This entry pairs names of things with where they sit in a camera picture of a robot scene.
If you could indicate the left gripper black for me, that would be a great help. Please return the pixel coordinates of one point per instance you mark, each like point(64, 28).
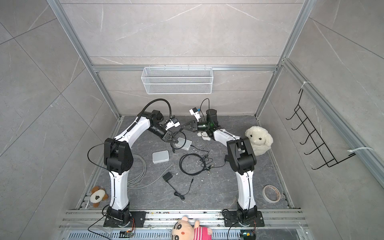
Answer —
point(168, 137)

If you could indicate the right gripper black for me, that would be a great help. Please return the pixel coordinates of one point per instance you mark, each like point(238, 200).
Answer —
point(194, 127)

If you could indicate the white network switch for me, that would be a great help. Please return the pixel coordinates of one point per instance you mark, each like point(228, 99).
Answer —
point(183, 144)
point(160, 157)

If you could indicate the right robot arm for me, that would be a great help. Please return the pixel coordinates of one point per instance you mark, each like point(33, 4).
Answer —
point(240, 156)

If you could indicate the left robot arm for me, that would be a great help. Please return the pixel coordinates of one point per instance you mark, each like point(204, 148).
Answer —
point(119, 159)

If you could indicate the small white plush toy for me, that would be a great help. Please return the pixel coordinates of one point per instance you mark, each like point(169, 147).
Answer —
point(204, 136)

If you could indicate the black power adapter near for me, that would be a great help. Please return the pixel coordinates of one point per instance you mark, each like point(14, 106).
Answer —
point(168, 178)

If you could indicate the large white plush dog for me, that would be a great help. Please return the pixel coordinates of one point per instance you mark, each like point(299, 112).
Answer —
point(260, 139)

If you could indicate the pink striped cartoon doll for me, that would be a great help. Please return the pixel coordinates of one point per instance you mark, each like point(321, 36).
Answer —
point(183, 230)

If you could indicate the brown white plush toy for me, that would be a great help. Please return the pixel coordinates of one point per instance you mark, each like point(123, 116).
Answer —
point(97, 196)

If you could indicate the roll of tape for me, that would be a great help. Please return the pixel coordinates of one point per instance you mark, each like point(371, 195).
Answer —
point(271, 194)

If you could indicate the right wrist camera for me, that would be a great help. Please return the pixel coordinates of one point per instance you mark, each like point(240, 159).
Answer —
point(196, 113)

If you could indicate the white wire mesh basket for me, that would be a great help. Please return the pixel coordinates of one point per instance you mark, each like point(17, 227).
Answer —
point(178, 80)

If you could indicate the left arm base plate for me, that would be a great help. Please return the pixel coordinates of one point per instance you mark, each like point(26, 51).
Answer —
point(136, 217)

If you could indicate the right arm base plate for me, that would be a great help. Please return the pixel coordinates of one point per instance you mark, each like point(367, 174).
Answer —
point(231, 218)

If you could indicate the black wire hook rack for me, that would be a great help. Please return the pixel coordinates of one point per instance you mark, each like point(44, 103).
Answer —
point(315, 137)

